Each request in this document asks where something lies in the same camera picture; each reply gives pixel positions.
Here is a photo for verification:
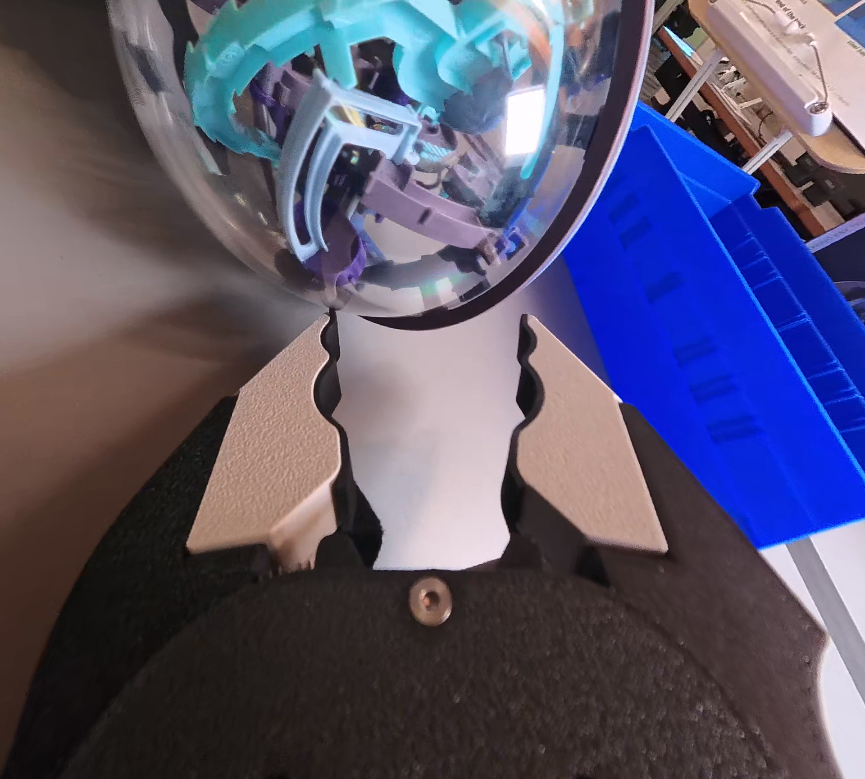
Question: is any blue plastic bin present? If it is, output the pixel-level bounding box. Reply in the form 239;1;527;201
561;101;865;550

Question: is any clear maze ball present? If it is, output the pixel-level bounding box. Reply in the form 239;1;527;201
105;0;656;330

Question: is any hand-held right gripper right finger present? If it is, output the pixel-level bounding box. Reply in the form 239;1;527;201
503;313;669;556

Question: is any instruction sheet clipboard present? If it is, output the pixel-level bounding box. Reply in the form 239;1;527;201
687;0;865;175

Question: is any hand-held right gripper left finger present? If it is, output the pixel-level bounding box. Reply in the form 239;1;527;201
186;313;356;561

